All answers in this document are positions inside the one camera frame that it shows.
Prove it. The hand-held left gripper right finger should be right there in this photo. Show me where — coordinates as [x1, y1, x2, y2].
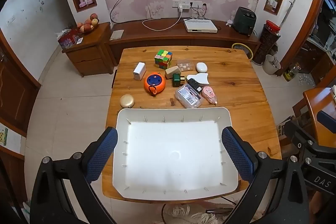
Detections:
[221, 126, 311, 224]

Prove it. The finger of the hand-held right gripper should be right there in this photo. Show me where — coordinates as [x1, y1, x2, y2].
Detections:
[284, 119, 320, 152]
[316, 110, 336, 128]

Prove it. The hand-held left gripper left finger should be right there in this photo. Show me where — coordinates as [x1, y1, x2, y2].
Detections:
[30, 127, 118, 224]

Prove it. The gold round compact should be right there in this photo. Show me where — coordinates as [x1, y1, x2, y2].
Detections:
[120, 94, 135, 108]

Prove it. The white plastic tray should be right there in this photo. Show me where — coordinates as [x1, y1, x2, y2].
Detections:
[112, 107, 239, 199]

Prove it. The pink correction tape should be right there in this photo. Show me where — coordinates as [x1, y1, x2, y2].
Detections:
[201, 86, 218, 104]

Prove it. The clear box with label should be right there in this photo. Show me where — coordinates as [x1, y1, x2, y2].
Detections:
[175, 84, 202, 109]

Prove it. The black power adapter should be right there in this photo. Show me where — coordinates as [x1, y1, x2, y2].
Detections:
[188, 78, 203, 93]

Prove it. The white bottle-shaped plate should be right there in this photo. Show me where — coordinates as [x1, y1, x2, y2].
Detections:
[186, 72, 210, 86]

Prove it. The orange round toy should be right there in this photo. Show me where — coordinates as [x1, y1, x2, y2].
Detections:
[144, 72, 166, 96]

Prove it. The white wall charger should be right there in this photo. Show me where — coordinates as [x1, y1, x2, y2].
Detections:
[133, 62, 146, 81]

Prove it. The green and gold bottle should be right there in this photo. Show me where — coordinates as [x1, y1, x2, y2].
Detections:
[172, 73, 186, 87]

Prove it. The clear plastic box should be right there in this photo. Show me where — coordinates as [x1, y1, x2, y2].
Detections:
[176, 59, 196, 72]

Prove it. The beige plastic block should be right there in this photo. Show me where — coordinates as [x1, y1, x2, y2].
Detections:
[165, 66, 182, 80]

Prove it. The colourful puzzle cube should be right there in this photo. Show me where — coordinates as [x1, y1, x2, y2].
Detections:
[154, 49, 173, 69]

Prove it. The printed carton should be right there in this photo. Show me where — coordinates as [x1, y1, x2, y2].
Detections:
[277, 116, 292, 147]

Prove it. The wooden chair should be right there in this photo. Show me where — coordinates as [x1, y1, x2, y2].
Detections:
[293, 85, 336, 148]

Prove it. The yellow label oil bottle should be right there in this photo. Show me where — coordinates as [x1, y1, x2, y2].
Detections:
[283, 63, 300, 82]

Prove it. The white bucket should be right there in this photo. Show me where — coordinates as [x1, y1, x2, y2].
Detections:
[262, 54, 281, 76]

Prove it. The wooden shelf unit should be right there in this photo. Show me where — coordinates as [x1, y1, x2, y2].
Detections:
[304, 0, 336, 83]

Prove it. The wooden side cabinet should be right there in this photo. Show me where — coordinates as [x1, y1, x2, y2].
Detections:
[62, 22, 116, 78]

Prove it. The tall jar with red lid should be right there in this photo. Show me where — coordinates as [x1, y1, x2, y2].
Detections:
[252, 20, 281, 65]

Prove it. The yellow rimmed round fan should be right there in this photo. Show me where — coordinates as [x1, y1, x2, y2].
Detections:
[231, 43, 253, 60]

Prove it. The wooden door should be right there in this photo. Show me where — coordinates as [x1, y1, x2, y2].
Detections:
[0, 30, 41, 135]

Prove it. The grey metal stick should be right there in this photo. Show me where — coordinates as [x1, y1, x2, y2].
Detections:
[280, 0, 300, 28]

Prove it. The red tissue box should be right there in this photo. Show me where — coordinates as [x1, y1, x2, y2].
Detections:
[57, 29, 80, 49]

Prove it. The grey notepad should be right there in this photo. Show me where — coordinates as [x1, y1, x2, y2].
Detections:
[110, 29, 124, 40]

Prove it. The black air fryer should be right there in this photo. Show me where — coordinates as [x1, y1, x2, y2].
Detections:
[233, 6, 257, 36]

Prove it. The wooden television console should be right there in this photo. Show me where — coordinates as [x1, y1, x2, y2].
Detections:
[105, 18, 261, 67]

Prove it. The bowl of fruit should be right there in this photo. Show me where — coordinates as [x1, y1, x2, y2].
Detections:
[77, 13, 100, 34]

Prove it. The white set-top box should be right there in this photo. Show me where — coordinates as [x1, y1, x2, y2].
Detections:
[183, 18, 218, 34]

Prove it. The thin black floor cable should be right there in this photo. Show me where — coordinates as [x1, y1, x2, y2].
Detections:
[219, 196, 237, 207]

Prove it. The wall poster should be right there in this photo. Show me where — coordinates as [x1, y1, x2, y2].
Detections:
[0, 123, 21, 154]

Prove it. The white cable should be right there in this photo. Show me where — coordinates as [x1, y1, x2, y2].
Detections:
[142, 10, 184, 30]

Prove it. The white wall outlet strip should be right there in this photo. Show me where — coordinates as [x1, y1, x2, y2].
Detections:
[172, 0, 208, 12]

